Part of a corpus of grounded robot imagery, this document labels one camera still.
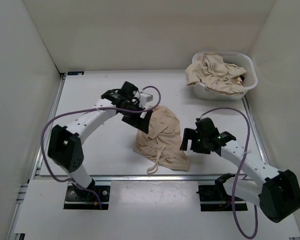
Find beige trousers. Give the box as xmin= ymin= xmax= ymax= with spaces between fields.
xmin=133 ymin=105 xmax=191 ymax=175

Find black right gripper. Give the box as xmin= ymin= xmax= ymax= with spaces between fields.
xmin=179 ymin=129 xmax=210 ymax=156

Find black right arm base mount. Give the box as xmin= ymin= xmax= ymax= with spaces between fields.
xmin=196 ymin=173 xmax=235 ymax=212

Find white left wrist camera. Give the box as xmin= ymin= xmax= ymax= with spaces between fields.
xmin=137 ymin=91 xmax=154 ymax=106

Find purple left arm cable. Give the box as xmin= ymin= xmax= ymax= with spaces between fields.
xmin=40 ymin=86 xmax=162 ymax=208

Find aluminium table edge rail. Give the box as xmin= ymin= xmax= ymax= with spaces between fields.
xmin=32 ymin=174 xmax=231 ymax=183

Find black corner label sticker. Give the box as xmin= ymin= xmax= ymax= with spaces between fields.
xmin=67 ymin=71 xmax=85 ymax=76

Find aluminium right side rail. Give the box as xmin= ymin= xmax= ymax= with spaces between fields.
xmin=242 ymin=96 xmax=269 ymax=164

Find aluminium left side rail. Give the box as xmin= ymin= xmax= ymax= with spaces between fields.
xmin=7 ymin=72 xmax=67 ymax=240

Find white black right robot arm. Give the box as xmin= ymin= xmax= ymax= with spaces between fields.
xmin=180 ymin=117 xmax=300 ymax=223

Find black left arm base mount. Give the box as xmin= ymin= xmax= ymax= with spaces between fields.
xmin=63 ymin=184 xmax=111 ymax=210

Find beige clothes pile in basket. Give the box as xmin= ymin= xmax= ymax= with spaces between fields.
xmin=185 ymin=52 xmax=247 ymax=95

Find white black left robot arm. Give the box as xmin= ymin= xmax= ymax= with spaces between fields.
xmin=43 ymin=81 xmax=154 ymax=202

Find white laundry basket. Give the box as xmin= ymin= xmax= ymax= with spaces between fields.
xmin=185 ymin=51 xmax=258 ymax=101

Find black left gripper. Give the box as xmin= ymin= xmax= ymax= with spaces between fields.
xmin=119 ymin=101 xmax=153 ymax=134

